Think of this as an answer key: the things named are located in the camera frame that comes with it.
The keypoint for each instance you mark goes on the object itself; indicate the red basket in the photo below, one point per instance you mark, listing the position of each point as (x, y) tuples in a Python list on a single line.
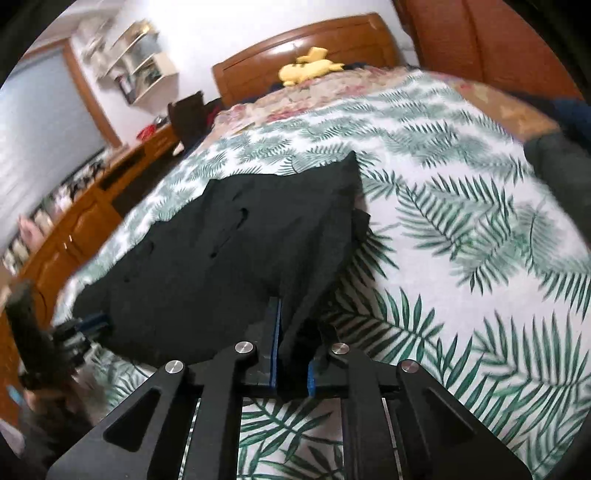
[(146, 133)]

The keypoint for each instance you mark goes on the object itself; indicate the long wooden desk cabinet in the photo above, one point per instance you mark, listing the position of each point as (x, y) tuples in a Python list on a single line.
[(93, 217)]

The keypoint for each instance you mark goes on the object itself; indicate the floral quilt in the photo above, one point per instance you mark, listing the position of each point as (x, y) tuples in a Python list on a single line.
[(520, 119)]

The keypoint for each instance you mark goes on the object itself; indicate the grey window blind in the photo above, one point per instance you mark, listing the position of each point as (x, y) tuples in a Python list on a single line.
[(47, 134)]

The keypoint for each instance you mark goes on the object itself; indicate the navy folded garment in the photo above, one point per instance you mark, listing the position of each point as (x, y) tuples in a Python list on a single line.
[(574, 116)]

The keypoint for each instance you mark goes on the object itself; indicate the white wall shelf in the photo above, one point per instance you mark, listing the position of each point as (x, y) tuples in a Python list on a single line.
[(135, 62)]

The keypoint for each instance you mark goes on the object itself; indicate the dark wooden chair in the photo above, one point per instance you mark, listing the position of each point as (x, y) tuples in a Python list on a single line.
[(188, 119)]

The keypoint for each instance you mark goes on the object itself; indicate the yellow plush toy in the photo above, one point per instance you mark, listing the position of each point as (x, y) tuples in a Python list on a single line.
[(313, 65)]

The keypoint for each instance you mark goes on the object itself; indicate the person's left hand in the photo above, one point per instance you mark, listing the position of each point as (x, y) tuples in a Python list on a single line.
[(69, 399)]

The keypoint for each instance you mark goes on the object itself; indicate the wooden headboard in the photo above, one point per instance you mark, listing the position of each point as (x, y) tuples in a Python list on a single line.
[(354, 39)]

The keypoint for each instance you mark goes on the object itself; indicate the pink bottle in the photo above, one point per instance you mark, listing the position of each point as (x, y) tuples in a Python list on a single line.
[(31, 235)]

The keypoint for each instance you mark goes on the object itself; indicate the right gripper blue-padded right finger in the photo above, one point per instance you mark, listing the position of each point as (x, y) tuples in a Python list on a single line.
[(399, 422)]

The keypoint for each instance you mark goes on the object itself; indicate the dark grey folded garment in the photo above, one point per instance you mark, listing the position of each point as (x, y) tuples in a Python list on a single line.
[(565, 167)]

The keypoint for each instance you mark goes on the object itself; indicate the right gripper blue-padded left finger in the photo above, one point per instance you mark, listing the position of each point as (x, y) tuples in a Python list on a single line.
[(183, 421)]

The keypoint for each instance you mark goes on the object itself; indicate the louvered wooden wardrobe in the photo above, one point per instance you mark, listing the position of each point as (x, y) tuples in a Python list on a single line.
[(485, 41)]

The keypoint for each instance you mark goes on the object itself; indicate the black double-breasted coat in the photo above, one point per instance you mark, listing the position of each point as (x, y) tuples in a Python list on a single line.
[(202, 280)]

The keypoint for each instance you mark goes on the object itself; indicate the green fern print bedsheet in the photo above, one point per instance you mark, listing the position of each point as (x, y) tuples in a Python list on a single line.
[(471, 266)]

